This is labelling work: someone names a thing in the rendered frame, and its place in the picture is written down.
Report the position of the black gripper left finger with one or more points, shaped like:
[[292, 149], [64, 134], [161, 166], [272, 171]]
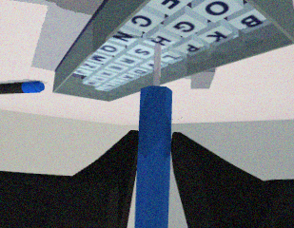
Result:
[[99, 196]]

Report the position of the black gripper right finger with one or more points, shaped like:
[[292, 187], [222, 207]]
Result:
[[217, 194]]

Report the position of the blue stylus with grey tip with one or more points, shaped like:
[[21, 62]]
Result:
[[154, 152]]

